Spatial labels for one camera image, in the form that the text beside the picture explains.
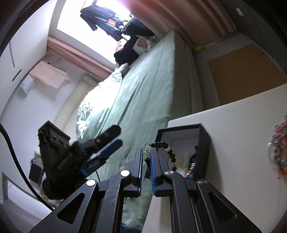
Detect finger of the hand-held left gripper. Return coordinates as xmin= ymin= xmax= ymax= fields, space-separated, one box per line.
xmin=83 ymin=125 xmax=122 ymax=153
xmin=81 ymin=139 xmax=123 ymax=177

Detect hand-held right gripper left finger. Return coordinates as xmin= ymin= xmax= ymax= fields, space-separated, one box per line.
xmin=29 ymin=148 xmax=144 ymax=233

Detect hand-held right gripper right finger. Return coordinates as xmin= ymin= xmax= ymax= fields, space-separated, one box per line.
xmin=150 ymin=148 xmax=263 ymax=233

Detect dark and pale bead bracelet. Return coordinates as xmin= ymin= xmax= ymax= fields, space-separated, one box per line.
xmin=143 ymin=141 xmax=178 ymax=173

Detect black jewelry box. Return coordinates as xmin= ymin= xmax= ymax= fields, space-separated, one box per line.
xmin=156 ymin=124 xmax=211 ymax=180

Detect colourful bead jewelry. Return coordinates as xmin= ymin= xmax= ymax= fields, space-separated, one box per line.
xmin=188 ymin=146 xmax=199 ymax=178

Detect colourful jewelry pile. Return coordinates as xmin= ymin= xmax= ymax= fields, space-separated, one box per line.
xmin=267 ymin=116 xmax=287 ymax=180

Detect dark box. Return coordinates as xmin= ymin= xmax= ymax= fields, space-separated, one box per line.
xmin=29 ymin=161 xmax=45 ymax=187

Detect green duvet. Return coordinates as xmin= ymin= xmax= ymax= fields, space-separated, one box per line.
xmin=75 ymin=64 xmax=126 ymax=139

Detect cream padded headboard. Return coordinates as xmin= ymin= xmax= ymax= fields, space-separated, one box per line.
xmin=56 ymin=75 xmax=99 ymax=135

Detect bed with green sheet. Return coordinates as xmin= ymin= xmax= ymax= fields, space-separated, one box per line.
xmin=99 ymin=30 xmax=198 ymax=231

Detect white air conditioner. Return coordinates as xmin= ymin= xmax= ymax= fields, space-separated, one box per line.
xmin=19 ymin=76 xmax=37 ymax=97

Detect pink cloth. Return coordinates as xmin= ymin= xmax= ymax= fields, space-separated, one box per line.
xmin=29 ymin=61 xmax=70 ymax=89

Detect dark clothes pile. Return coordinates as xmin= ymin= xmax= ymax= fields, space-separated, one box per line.
xmin=113 ymin=19 xmax=157 ymax=65

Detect narrow pink curtain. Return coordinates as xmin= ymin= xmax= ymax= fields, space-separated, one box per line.
xmin=47 ymin=36 xmax=117 ymax=79

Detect white printed pillow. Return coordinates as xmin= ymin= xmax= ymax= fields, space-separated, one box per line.
xmin=135 ymin=37 xmax=157 ymax=54

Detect hanging dark clothes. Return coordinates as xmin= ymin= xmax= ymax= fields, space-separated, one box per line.
xmin=79 ymin=4 xmax=135 ymax=41

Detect flat brown cardboard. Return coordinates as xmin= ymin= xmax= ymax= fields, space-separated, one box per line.
xmin=207 ymin=44 xmax=287 ymax=106

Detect wide pink curtain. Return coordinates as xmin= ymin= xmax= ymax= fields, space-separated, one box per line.
xmin=132 ymin=0 xmax=238 ymax=45

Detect black cable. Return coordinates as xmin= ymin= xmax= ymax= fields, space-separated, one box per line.
xmin=0 ymin=123 xmax=55 ymax=211

